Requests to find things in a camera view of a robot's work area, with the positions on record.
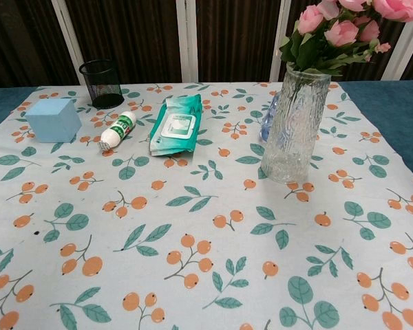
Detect white partition frame post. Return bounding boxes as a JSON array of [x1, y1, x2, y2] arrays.
[[175, 0, 198, 83], [50, 0, 87, 85], [381, 19, 413, 82], [269, 0, 294, 83]]

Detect clear plastic water bottle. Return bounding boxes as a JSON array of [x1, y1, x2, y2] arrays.
[[259, 91, 280, 142]]

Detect fruit and leaf print tablecloth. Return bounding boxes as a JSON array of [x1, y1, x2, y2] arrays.
[[0, 81, 413, 330]]

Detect black mesh pen holder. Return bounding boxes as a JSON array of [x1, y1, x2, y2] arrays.
[[78, 59, 126, 111]]

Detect light blue cube box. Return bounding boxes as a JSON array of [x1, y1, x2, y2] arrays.
[[24, 98, 83, 144]]

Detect teal wet wipes pack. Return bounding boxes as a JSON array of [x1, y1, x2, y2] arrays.
[[148, 93, 204, 158]]

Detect pink rose bouquet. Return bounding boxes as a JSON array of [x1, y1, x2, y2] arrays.
[[278, 0, 413, 100]]

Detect small white green bottle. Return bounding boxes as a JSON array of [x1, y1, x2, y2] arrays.
[[97, 111, 138, 153]]

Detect textured clear glass vase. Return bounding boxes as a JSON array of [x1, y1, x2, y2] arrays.
[[260, 63, 332, 184]]

